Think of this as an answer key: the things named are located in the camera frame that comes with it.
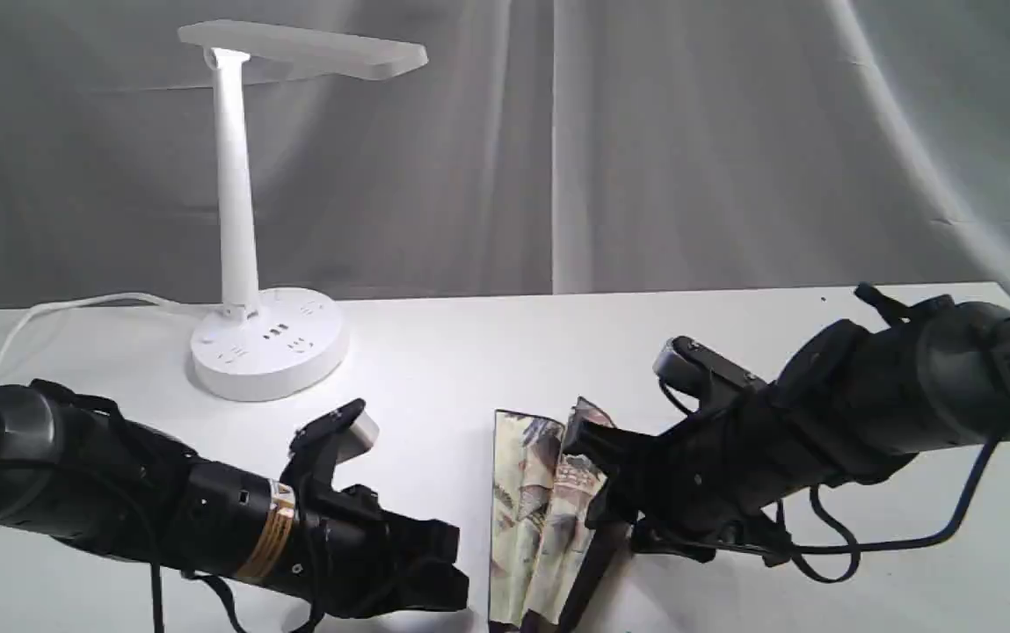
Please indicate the painted folding paper fan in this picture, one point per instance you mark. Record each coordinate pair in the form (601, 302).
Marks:
(545, 565)

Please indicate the grey backdrop curtain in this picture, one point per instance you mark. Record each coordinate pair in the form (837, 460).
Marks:
(548, 147)

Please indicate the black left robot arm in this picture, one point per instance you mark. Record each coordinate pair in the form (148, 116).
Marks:
(74, 469)

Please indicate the white desk lamp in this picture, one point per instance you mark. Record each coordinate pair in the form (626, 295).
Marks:
(267, 344)

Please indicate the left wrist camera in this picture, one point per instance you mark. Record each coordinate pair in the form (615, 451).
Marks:
(317, 448)

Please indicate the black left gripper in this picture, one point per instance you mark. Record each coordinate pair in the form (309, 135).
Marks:
(361, 561)

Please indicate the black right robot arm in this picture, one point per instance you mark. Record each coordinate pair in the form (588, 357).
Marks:
(937, 377)

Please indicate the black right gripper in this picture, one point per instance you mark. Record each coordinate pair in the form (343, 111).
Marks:
(705, 482)

